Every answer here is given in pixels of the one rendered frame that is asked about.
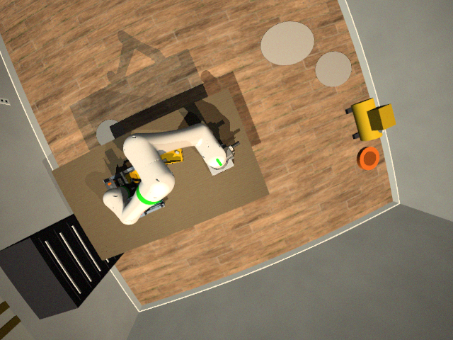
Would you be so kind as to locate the grey shelf rack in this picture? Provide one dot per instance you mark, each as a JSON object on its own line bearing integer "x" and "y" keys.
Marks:
{"x": 129, "y": 174}

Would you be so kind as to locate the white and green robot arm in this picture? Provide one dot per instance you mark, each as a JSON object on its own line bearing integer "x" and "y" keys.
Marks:
{"x": 157, "y": 180}

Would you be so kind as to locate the dark grey tool case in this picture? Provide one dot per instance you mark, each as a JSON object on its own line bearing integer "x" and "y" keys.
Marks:
{"x": 114, "y": 183}

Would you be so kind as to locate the yellow bin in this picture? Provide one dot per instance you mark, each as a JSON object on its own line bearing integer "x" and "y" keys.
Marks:
{"x": 172, "y": 156}

